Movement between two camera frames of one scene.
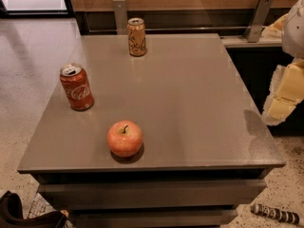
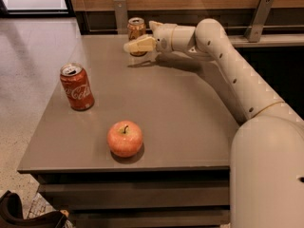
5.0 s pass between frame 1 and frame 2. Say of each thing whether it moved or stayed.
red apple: stayed
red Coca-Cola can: stayed
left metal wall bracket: stayed
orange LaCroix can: stayed
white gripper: moved
